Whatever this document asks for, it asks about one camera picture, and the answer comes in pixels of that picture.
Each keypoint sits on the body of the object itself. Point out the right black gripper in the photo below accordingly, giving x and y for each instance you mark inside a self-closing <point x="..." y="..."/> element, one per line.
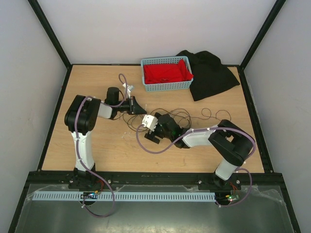
<point x="151" y="135"/>

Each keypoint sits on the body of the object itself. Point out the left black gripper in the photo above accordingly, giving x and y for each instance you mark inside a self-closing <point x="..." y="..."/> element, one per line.
<point x="134" y="107"/>

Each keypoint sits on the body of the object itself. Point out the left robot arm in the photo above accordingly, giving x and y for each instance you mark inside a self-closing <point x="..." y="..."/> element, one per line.
<point x="81" y="118"/>

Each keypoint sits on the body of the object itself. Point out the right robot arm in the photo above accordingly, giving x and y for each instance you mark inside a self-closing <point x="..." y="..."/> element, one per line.
<point x="232" y="143"/>

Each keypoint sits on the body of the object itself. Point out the red cloth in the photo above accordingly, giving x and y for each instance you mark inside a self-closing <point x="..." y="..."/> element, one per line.
<point x="166" y="73"/>

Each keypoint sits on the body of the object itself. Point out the blue perforated plastic basket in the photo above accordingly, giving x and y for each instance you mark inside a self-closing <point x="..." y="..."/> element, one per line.
<point x="165" y="86"/>

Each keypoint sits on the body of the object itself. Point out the black cloth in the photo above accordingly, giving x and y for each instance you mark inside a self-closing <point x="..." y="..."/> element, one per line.
<point x="210" y="76"/>

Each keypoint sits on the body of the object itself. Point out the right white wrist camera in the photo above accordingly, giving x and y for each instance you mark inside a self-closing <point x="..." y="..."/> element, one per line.
<point x="150" y="122"/>

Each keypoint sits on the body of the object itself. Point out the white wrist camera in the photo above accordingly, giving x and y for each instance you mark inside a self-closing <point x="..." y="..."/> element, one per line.
<point x="150" y="122"/>
<point x="128" y="89"/>

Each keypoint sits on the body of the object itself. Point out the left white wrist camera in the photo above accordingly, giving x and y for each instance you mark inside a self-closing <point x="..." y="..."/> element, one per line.
<point x="128" y="89"/>

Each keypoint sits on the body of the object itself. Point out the black metal frame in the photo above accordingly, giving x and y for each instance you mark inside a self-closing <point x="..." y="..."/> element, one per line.
<point x="268" y="177"/>

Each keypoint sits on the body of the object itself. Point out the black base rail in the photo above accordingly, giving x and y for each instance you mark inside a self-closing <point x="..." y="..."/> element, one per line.
<point x="204" y="181"/>

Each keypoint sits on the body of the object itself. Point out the grey slotted cable duct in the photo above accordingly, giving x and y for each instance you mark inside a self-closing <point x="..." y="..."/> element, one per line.
<point x="124" y="196"/>

